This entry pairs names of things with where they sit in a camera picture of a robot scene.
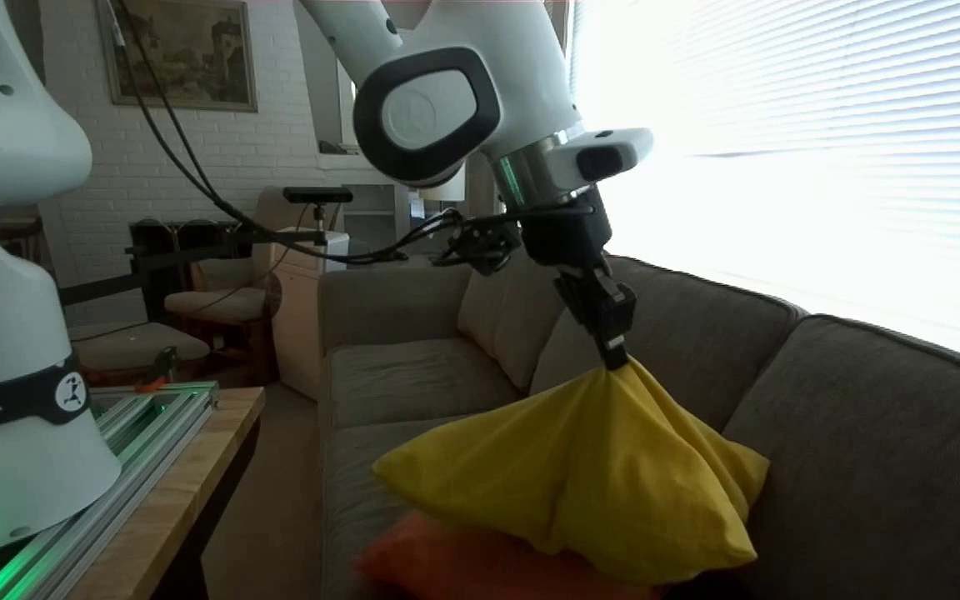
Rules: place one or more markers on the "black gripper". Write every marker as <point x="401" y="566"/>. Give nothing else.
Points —
<point x="572" y="241"/>

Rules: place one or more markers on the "yellow pillow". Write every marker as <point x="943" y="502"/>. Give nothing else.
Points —
<point x="606" y="468"/>

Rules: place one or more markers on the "orange pillow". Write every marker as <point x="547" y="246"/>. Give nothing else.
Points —
<point x="430" y="559"/>

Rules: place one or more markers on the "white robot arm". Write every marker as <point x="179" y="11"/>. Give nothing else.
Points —
<point x="475" y="77"/>

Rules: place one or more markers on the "grey fabric sofa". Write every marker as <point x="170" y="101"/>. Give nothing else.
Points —
<point x="861" y="425"/>

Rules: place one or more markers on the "white window blinds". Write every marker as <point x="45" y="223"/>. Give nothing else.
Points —
<point x="803" y="147"/>

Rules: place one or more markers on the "wooden armchair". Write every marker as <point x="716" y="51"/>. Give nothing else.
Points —
<point x="200" y="277"/>

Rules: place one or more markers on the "beige footstool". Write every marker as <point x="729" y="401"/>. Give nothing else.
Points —
<point x="145" y="352"/>

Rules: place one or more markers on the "wooden table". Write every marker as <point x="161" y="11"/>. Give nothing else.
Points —
<point x="157" y="548"/>

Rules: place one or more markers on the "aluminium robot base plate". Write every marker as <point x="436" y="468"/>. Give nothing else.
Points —
<point x="69" y="493"/>

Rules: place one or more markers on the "framed wall picture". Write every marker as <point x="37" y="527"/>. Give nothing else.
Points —
<point x="183" y="51"/>

